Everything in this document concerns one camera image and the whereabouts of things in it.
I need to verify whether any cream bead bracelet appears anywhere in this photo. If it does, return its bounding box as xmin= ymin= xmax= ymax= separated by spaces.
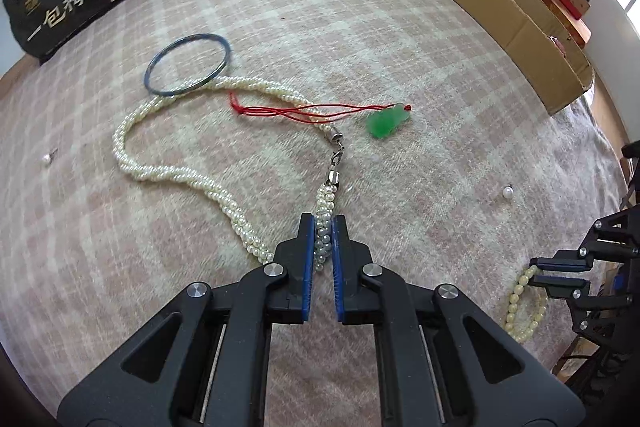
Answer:
xmin=503 ymin=263 xmax=550 ymax=344

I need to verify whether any pearl earring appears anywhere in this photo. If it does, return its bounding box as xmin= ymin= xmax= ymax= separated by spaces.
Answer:
xmin=502 ymin=184 xmax=514 ymax=200
xmin=41 ymin=148 xmax=58 ymax=167

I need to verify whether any twisted pearl necklace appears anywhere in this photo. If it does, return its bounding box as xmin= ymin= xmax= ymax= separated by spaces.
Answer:
xmin=112 ymin=74 xmax=346 ymax=272

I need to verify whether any green jade pendant red cord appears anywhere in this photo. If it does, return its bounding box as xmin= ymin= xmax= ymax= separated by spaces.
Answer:
xmin=228 ymin=91 xmax=414 ymax=141

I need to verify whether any dark blue bangle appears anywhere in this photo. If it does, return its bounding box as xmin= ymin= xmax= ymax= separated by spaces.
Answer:
xmin=142 ymin=32 xmax=232 ymax=98

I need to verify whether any cardboard box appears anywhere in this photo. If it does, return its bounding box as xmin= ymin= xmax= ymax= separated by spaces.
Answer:
xmin=454 ymin=0 xmax=594 ymax=115

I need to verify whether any orange covered low table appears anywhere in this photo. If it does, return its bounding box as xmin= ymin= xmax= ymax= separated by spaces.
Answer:
xmin=541 ymin=0 xmax=591 ymax=49

